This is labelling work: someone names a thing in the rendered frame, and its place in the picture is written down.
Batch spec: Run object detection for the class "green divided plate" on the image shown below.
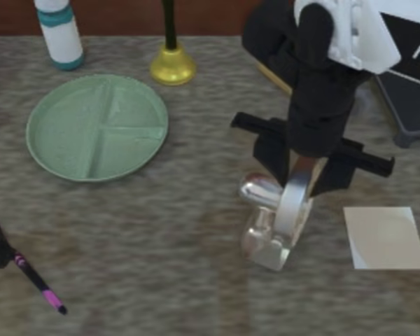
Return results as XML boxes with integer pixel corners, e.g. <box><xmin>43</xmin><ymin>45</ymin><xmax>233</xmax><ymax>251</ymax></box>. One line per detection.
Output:
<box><xmin>25</xmin><ymin>73</ymin><xmax>170</xmax><ymax>183</ymax></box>

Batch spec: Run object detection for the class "black pen with purple marks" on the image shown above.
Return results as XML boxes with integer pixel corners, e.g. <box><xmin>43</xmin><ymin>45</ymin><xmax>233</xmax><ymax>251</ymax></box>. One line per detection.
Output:
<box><xmin>8</xmin><ymin>250</ymin><xmax>69</xmax><ymax>316</ymax></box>

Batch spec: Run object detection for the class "yellow wooden board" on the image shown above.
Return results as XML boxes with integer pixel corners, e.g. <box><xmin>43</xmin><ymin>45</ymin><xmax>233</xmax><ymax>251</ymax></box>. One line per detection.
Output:
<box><xmin>255</xmin><ymin>62</ymin><xmax>294</xmax><ymax>96</ymax></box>

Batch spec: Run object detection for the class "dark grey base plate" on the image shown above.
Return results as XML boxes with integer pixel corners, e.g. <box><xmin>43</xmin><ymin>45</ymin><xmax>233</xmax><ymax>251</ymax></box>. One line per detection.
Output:
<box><xmin>373</xmin><ymin>68</ymin><xmax>420</xmax><ymax>149</ymax></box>

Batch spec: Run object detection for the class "brass bell with black handle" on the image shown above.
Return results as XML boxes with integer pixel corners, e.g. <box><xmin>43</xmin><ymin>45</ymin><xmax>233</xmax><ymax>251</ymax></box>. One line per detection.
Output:
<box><xmin>149</xmin><ymin>0</ymin><xmax>198</xmax><ymax>86</ymax></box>

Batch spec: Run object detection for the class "white bottle with teal bands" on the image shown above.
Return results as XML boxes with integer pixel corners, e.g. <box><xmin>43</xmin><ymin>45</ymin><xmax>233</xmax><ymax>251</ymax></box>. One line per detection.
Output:
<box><xmin>33</xmin><ymin>0</ymin><xmax>85</xmax><ymax>71</ymax></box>

